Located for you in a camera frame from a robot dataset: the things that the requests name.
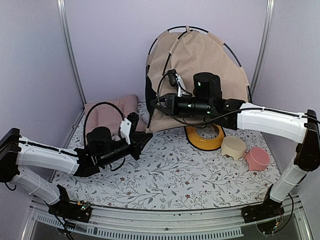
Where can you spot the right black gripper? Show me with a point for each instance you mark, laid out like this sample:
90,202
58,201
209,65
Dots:
171,105

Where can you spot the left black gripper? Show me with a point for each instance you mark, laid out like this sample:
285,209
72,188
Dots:
138,144

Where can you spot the beige fabric pet tent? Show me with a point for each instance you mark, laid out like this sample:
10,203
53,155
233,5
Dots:
193,77

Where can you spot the black tent pole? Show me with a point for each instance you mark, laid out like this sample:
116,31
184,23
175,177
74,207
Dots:
157,64
201,51

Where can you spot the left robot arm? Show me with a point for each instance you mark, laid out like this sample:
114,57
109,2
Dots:
17,153

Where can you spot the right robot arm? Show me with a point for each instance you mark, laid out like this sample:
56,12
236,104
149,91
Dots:
262,125

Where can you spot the yellow pet bowl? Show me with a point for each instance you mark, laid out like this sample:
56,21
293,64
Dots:
205,144

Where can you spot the cream pet bowl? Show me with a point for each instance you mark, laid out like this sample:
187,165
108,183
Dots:
233,147

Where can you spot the pink pet bowl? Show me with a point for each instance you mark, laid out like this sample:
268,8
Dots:
257,158

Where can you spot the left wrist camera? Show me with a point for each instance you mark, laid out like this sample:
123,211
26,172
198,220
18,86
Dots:
128,126

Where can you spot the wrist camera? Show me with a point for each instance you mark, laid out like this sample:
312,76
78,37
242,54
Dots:
176,81
128,126

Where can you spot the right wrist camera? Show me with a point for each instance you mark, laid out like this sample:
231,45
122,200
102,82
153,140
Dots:
176,81

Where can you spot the front aluminium rail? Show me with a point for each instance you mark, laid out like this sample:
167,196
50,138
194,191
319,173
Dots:
110,223

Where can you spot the left aluminium frame post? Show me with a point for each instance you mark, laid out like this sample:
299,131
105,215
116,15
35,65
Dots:
61,7

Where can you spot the aluminium frame post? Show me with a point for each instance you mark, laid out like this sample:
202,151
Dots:
61,7
268,17

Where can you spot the right aluminium frame post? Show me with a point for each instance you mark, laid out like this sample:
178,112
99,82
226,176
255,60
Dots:
268,17

